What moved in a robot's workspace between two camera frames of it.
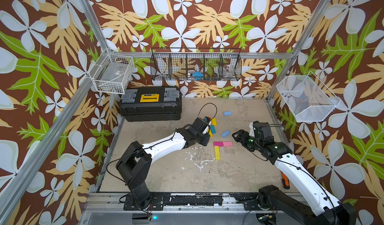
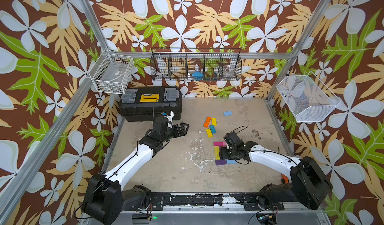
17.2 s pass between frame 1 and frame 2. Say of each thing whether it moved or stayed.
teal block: stayed
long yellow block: stayed
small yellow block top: stayed
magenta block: stayed
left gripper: moved
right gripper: moved
